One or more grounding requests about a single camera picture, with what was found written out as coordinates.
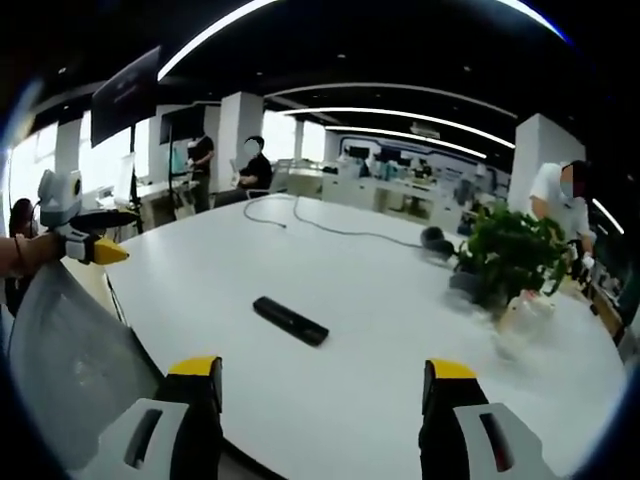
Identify green potted plant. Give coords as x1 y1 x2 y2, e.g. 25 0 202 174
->
448 202 576 307

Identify grey mesh office chair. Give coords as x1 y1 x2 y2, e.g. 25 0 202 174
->
7 259 166 471

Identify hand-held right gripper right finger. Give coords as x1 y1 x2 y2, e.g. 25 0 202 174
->
418 357 561 480

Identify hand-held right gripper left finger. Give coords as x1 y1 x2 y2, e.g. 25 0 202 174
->
75 355 224 474

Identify black headphones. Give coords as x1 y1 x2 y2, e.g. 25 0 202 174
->
418 225 457 261

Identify black monitor stand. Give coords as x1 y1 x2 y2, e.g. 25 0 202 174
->
119 122 146 236

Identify white office desk row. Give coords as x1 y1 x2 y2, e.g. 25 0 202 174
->
319 169 469 234

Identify grey cable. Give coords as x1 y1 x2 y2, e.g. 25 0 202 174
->
243 194 426 250

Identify black hanging monitor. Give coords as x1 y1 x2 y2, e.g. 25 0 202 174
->
89 45 163 149

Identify black remote control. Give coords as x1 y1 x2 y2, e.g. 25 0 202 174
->
252 295 331 347

